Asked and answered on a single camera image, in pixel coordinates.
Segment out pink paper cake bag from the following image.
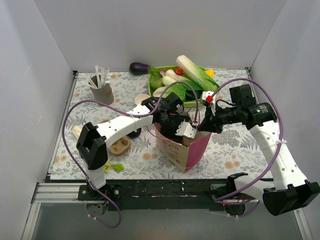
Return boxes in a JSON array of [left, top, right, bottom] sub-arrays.
[[154, 123, 211, 174]]

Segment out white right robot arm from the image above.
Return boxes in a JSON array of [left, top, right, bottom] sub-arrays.
[[198, 84, 320, 216]]

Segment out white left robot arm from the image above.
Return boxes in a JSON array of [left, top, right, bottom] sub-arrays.
[[76, 93, 190, 200]]

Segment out green plastic vegetable tray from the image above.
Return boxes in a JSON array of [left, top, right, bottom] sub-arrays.
[[148, 65, 206, 108]]

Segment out bok choy front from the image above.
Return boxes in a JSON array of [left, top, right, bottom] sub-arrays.
[[152, 83, 186, 102]]

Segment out bok choy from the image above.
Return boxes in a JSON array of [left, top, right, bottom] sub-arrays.
[[161, 69, 203, 91], [152, 83, 186, 102]]

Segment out stack of black lids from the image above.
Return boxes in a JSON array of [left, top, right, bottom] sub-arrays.
[[127, 128, 142, 138]]

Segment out bok choy middle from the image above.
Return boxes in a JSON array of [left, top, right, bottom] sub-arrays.
[[161, 69, 203, 91]]

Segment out yellow vegetable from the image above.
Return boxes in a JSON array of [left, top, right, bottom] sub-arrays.
[[205, 69, 215, 78]]

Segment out red pepper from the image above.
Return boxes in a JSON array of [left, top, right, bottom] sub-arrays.
[[175, 68, 183, 76]]

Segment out napa cabbage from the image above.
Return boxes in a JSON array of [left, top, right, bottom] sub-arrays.
[[176, 55, 220, 92]]

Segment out brown cardboard cup carrier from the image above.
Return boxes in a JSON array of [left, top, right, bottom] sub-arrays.
[[108, 136, 131, 156]]

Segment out purple eggplant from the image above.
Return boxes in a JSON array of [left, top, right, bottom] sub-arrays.
[[129, 62, 151, 76]]

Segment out green celery stalks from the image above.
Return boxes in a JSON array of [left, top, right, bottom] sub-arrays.
[[103, 162, 125, 174]]

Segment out grey straw holder cup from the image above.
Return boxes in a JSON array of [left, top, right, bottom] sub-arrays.
[[90, 80, 114, 105]]

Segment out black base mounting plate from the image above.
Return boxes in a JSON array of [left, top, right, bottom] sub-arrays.
[[77, 178, 257, 212]]

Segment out floral table mat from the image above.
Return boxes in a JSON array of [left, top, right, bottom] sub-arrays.
[[50, 72, 267, 181]]

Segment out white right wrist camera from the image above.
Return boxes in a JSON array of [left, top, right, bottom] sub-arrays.
[[200, 91, 216, 114]]

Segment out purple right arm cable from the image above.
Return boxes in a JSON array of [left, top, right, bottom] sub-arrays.
[[207, 77, 284, 218]]

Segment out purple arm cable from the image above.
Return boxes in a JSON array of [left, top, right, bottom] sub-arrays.
[[207, 77, 284, 218], [61, 81, 200, 229]]

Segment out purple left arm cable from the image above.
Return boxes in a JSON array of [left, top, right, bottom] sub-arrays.
[[61, 81, 200, 229]]

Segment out aluminium frame rail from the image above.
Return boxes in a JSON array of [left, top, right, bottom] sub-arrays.
[[32, 179, 225, 203]]

